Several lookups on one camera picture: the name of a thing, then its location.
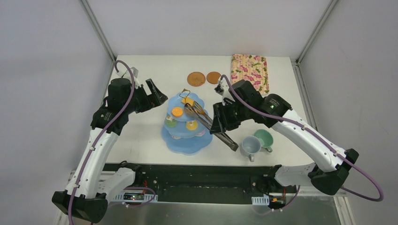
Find purple cable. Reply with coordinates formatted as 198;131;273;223
68;60;136;225
217;74;384;215

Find woven rattan coaster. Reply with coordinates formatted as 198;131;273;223
187;72;206;87

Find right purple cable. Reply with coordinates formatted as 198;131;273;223
217;74;384;215

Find grey-blue ceramic mug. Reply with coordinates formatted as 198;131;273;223
240;136;262;162

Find floral serving tray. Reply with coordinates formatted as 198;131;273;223
230;54;269;95

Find orange square biscuit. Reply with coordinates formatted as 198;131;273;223
181;97;195;106

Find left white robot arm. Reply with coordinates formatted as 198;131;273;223
52;77;168;223

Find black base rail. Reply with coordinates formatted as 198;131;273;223
102;161;297;204

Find smooth wooden coaster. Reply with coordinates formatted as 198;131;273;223
206;71;221;84

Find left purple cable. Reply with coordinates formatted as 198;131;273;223
68;60;136;225

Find green cupcake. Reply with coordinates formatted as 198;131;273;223
164;116;178;128

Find blue three-tier cake stand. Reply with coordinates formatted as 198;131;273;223
161;89;213;155

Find metal serving tongs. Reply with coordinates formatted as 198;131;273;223
184;101;238;151

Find yellow frosted donut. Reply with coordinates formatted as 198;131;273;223
185;120;198;131

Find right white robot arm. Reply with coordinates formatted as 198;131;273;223
210;80;359;195

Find green ceramic cup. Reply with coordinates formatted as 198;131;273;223
253;129;274;153

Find orange round biscuit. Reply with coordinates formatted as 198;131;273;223
195;105;206;115
171;107;184;118

